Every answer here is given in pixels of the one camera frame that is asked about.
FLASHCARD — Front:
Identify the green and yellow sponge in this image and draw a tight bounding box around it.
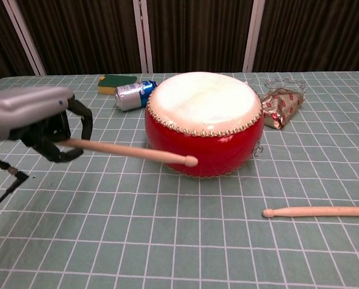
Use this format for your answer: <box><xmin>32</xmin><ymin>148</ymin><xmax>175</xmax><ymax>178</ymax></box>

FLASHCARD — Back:
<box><xmin>98</xmin><ymin>74</ymin><xmax>138</xmax><ymax>96</ymax></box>

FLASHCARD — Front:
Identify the wooden drumstick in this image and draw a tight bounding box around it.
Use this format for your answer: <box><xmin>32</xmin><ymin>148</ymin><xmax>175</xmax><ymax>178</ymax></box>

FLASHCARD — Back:
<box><xmin>58</xmin><ymin>138</ymin><xmax>199</xmax><ymax>167</ymax></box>
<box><xmin>261</xmin><ymin>206</ymin><xmax>359</xmax><ymax>218</ymax></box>

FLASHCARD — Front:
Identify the red drum with white skin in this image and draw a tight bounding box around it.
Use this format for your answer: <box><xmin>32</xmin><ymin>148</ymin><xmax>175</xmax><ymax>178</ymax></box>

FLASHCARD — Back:
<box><xmin>144</xmin><ymin>71</ymin><xmax>265</xmax><ymax>179</ymax></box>

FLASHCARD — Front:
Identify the gold foil snack packet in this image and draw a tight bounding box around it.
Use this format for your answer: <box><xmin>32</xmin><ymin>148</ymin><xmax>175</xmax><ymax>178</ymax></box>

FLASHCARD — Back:
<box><xmin>259</xmin><ymin>87</ymin><xmax>306</xmax><ymax>131</ymax></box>

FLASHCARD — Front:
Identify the green grid tablecloth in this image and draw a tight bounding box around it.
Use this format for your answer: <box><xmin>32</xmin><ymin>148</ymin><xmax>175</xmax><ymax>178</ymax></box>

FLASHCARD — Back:
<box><xmin>0</xmin><ymin>71</ymin><xmax>359</xmax><ymax>289</ymax></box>

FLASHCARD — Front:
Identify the blue and silver soda can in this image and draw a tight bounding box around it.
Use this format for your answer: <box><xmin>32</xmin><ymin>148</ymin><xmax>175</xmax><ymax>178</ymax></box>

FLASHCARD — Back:
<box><xmin>114</xmin><ymin>79</ymin><xmax>158</xmax><ymax>112</ymax></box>

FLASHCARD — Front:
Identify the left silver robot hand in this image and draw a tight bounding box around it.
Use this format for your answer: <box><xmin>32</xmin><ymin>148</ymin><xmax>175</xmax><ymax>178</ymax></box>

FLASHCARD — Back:
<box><xmin>0</xmin><ymin>85</ymin><xmax>93</xmax><ymax>164</ymax></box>

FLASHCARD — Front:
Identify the white partition frame post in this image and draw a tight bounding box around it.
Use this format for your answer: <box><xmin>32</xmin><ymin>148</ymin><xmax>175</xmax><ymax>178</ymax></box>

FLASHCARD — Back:
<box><xmin>243</xmin><ymin>0</ymin><xmax>266</xmax><ymax>73</ymax></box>
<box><xmin>133</xmin><ymin>0</ymin><xmax>154</xmax><ymax>74</ymax></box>
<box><xmin>3</xmin><ymin>0</ymin><xmax>46</xmax><ymax>76</ymax></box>

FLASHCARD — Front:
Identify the silver bead chain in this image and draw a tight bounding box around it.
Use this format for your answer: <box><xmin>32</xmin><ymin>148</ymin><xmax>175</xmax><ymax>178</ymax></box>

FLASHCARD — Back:
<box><xmin>263</xmin><ymin>76</ymin><xmax>307</xmax><ymax>97</ymax></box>

